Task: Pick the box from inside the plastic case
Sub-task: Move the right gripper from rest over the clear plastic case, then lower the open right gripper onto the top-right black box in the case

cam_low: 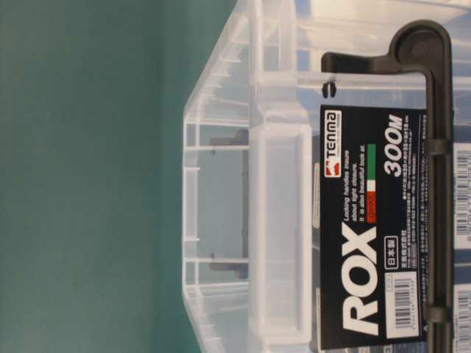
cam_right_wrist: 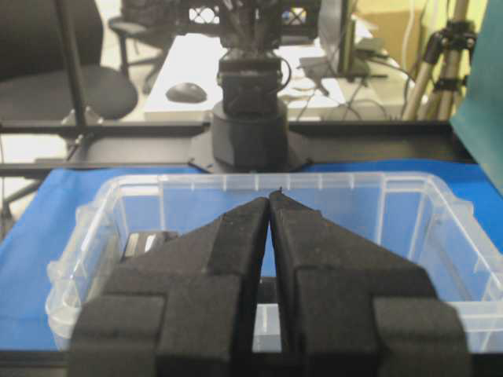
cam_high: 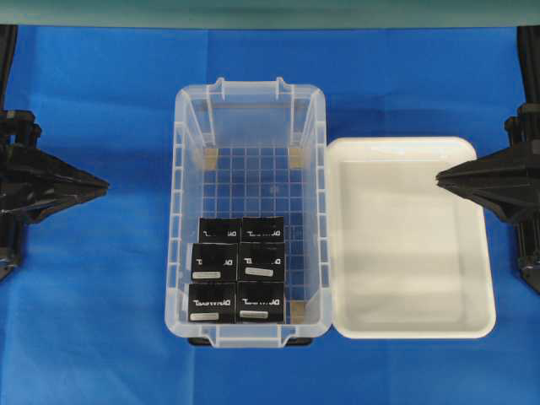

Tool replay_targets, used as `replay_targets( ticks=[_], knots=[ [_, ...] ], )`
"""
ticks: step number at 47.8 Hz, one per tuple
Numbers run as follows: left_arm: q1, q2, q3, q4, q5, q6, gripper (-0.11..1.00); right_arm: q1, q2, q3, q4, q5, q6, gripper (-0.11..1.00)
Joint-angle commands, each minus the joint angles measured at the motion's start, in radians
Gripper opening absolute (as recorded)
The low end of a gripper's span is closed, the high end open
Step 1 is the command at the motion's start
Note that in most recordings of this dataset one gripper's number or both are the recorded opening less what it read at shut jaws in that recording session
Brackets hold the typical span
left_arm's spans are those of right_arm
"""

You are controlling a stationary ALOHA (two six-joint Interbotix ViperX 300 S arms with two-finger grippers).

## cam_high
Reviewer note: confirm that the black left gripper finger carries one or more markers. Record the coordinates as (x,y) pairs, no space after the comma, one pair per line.
(41,165)
(32,207)

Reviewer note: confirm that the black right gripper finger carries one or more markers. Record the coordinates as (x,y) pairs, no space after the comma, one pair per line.
(522,159)
(512,204)

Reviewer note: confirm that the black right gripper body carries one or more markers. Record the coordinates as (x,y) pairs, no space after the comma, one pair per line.
(525,126)

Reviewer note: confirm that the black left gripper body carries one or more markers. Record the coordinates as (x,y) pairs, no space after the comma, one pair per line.
(19,131)

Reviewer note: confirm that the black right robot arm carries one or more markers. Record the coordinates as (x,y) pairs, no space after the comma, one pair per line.
(527,231)

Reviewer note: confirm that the black box back left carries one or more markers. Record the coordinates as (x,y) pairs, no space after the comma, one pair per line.
(219,231)

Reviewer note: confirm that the black box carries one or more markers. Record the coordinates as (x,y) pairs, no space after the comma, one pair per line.
(262,230)
(260,302)
(212,303)
(219,231)
(261,262)
(214,263)

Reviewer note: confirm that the black box middle left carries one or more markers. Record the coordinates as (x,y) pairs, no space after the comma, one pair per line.
(214,263)

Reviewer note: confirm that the black box front left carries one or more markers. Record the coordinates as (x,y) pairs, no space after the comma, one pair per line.
(212,303)

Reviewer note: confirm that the black box back right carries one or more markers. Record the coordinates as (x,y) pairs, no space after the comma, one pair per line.
(262,230)

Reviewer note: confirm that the clear plastic storage case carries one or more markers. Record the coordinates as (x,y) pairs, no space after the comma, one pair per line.
(252,149)

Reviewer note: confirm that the black box middle right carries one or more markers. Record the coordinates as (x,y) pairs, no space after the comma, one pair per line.
(261,262)

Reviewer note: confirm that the black box front right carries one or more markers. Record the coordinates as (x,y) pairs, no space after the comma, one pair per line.
(260,302)

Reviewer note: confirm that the white plastic tray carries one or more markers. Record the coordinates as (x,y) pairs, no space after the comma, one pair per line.
(409,260)

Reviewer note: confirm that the blue table cloth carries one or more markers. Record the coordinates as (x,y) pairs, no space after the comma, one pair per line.
(82,320)

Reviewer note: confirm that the dark grey case latch handle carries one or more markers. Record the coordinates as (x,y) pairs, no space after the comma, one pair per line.
(251,343)

